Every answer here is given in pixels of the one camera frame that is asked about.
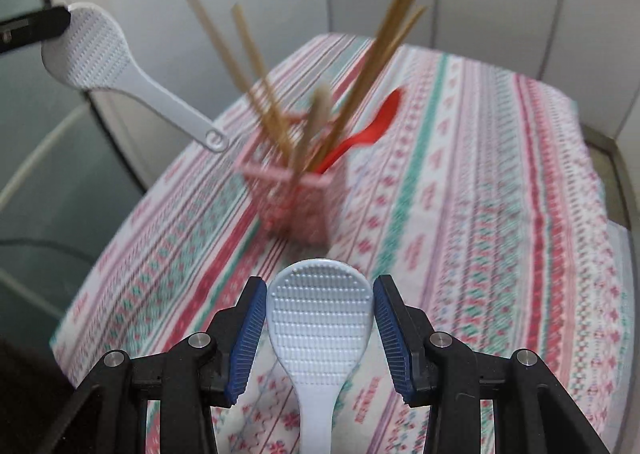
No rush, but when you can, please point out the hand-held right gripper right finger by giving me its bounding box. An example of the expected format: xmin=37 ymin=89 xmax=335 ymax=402
xmin=372 ymin=274 xmax=608 ymax=454

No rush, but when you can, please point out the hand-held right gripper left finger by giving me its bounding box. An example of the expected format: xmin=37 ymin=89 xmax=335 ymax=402
xmin=37 ymin=277 xmax=268 ymax=454

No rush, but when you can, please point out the pink perforated utensil holder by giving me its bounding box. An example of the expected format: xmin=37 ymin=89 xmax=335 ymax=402
xmin=235 ymin=144 xmax=351 ymax=246

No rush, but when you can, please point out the white cable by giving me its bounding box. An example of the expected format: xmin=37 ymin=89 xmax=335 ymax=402
xmin=0 ymin=104 xmax=95 ymax=209

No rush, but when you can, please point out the black cable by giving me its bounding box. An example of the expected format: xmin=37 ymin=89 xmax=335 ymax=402
xmin=0 ymin=235 xmax=97 ymax=264

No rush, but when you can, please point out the patterned striped tablecloth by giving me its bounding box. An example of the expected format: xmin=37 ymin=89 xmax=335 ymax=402
xmin=50 ymin=33 xmax=640 ymax=454

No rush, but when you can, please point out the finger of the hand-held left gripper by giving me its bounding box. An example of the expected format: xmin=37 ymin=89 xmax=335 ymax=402
xmin=0 ymin=6 xmax=72 ymax=54

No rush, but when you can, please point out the red plastic spoon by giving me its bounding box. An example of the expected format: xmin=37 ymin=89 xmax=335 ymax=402
xmin=315 ymin=88 xmax=405 ymax=173

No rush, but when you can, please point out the wooden chopstick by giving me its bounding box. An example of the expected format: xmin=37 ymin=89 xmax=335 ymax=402
xmin=315 ymin=0 xmax=420 ymax=171
xmin=295 ymin=86 xmax=331 ymax=172
xmin=186 ymin=0 xmax=295 ymax=169
xmin=325 ymin=5 xmax=428 ymax=160
xmin=230 ymin=3 xmax=297 ymax=169

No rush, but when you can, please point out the white rice paddle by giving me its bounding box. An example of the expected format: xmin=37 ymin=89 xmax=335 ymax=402
xmin=266 ymin=258 xmax=374 ymax=454
xmin=41 ymin=3 xmax=230 ymax=153

